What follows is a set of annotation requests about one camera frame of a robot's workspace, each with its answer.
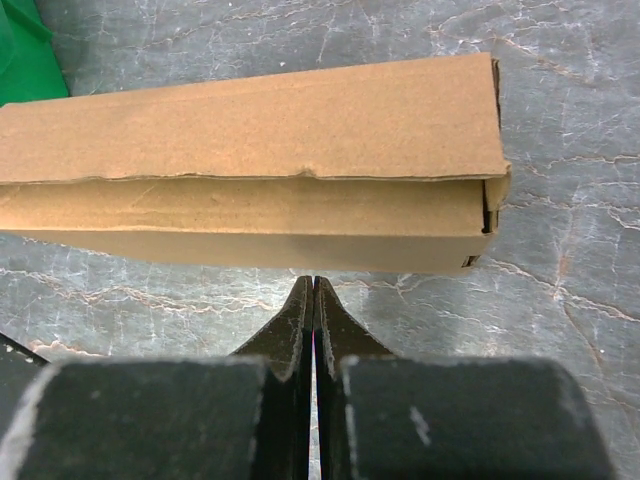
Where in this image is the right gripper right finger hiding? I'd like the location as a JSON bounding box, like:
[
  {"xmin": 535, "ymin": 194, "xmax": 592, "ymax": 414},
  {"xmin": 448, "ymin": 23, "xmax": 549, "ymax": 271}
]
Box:
[{"xmin": 313, "ymin": 277, "xmax": 615, "ymax": 479}]

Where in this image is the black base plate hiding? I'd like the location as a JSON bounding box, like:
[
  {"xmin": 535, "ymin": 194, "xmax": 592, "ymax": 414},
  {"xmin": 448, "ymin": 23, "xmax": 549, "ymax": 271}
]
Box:
[{"xmin": 0, "ymin": 333, "xmax": 49, "ymax": 437}]

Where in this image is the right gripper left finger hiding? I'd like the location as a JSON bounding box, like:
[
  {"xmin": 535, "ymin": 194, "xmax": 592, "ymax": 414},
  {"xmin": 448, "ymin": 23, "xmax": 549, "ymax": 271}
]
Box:
[{"xmin": 1, "ymin": 276, "xmax": 313, "ymax": 479}]

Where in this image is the green plastic basket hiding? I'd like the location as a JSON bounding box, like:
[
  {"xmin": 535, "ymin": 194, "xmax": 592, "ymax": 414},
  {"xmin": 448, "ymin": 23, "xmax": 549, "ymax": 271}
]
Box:
[{"xmin": 1, "ymin": 0, "xmax": 69, "ymax": 106}]

